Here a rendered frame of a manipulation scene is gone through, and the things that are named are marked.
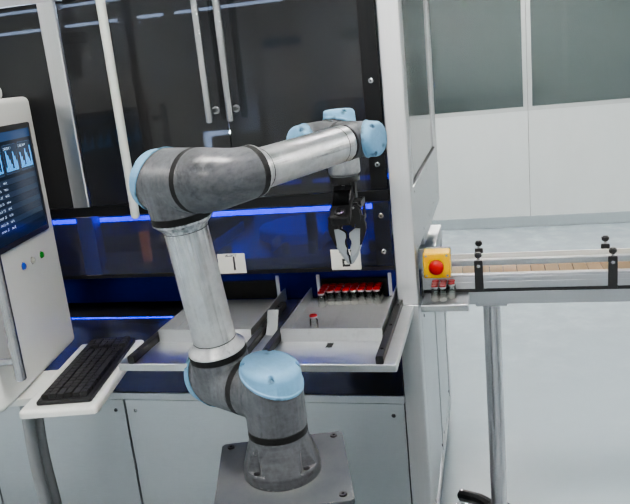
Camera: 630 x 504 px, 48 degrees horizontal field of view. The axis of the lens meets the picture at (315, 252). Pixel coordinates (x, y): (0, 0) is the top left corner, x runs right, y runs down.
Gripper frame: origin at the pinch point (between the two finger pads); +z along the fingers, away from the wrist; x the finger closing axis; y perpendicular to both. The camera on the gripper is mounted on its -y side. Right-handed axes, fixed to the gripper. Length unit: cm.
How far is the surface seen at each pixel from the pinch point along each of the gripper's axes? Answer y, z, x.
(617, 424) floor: 126, 109, -80
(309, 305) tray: 28.8, 21.4, 19.1
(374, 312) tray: 21.9, 21.4, -1.0
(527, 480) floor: 82, 109, -42
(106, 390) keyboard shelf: -12, 29, 64
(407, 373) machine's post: 28, 42, -8
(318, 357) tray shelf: -8.4, 21.6, 8.0
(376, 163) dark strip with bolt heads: 27.6, -18.8, -3.8
